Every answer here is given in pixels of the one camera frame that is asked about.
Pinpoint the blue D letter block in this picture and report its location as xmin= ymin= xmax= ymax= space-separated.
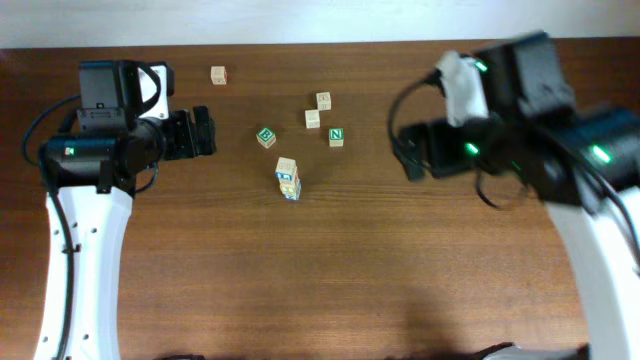
xmin=279 ymin=174 xmax=301 ymax=195

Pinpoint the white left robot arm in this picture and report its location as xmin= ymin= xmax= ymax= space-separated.
xmin=34 ymin=106 xmax=217 ymax=359

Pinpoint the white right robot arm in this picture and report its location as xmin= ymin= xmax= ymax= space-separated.
xmin=387 ymin=49 xmax=639 ymax=359

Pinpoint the plain wooden block far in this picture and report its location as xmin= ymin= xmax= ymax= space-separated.
xmin=210 ymin=66 xmax=227 ymax=85

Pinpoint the green B letter block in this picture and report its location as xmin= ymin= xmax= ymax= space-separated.
xmin=256 ymin=127 xmax=277 ymax=149

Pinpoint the green N letter block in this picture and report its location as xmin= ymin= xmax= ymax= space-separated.
xmin=328 ymin=128 xmax=344 ymax=147

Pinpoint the wooden block upper pair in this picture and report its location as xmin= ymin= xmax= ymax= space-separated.
xmin=316 ymin=92 xmax=332 ymax=111

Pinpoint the wooden block pair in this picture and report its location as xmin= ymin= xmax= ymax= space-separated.
xmin=316 ymin=92 xmax=332 ymax=111
xmin=304 ymin=109 xmax=321 ymax=129

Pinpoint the wooden block lower pair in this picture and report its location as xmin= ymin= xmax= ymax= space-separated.
xmin=304 ymin=109 xmax=321 ymax=129

